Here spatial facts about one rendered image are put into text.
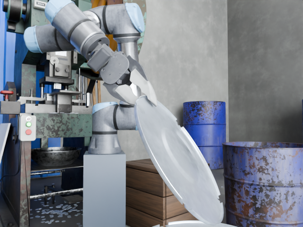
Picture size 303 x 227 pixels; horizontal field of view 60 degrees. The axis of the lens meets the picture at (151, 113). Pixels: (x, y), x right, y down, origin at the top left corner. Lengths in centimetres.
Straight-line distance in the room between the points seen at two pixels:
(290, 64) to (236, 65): 93
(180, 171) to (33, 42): 56
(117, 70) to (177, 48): 359
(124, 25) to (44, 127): 83
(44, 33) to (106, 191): 69
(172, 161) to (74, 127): 127
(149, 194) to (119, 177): 30
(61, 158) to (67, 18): 124
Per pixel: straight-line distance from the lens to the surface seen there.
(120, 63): 59
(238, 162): 129
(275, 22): 463
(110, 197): 119
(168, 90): 390
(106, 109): 119
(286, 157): 127
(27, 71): 208
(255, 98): 456
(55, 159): 178
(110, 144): 118
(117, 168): 117
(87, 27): 64
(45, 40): 81
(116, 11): 112
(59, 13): 68
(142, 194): 148
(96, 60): 52
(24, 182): 160
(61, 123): 168
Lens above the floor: 58
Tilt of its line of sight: 2 degrees up
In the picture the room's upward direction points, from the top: straight up
